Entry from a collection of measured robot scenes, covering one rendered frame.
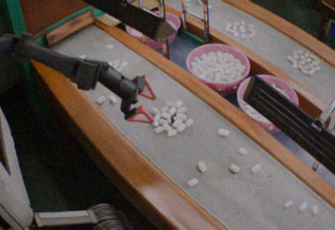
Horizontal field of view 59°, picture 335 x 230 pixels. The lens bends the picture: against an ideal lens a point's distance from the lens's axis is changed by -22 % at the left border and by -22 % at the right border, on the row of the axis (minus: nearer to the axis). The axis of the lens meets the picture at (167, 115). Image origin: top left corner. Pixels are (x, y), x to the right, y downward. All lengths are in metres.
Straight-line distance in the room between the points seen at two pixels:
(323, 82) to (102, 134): 0.97
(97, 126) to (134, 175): 0.25
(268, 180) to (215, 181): 0.18
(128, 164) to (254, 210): 0.44
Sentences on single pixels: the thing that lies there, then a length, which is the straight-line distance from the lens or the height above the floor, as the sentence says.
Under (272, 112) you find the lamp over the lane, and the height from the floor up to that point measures 1.07.
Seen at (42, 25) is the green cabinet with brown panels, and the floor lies 0.91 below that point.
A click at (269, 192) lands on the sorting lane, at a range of 1.14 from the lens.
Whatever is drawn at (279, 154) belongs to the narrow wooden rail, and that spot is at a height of 0.76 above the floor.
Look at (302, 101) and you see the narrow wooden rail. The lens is 1.45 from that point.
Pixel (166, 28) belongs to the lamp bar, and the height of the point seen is 1.08.
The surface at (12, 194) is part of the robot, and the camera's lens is 0.60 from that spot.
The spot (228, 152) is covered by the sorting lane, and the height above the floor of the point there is 0.74.
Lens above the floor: 1.70
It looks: 46 degrees down
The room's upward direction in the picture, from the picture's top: 6 degrees counter-clockwise
